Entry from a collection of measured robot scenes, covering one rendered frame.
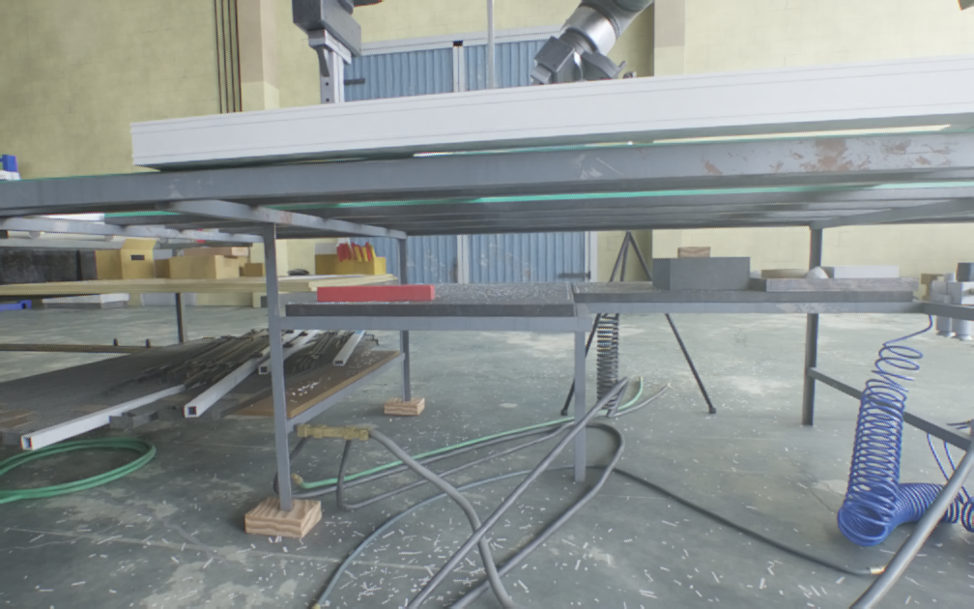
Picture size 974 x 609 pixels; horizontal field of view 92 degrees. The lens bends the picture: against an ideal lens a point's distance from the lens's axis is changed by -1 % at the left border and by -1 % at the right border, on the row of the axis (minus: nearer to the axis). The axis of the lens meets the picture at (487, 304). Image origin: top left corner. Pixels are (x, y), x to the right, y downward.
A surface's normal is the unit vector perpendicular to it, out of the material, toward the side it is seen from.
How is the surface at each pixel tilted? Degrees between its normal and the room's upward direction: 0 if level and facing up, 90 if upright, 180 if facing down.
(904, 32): 90
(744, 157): 90
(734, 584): 0
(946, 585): 0
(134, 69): 90
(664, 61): 90
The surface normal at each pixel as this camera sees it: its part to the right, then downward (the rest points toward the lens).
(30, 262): 0.99, 0.03
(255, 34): -0.16, 0.09
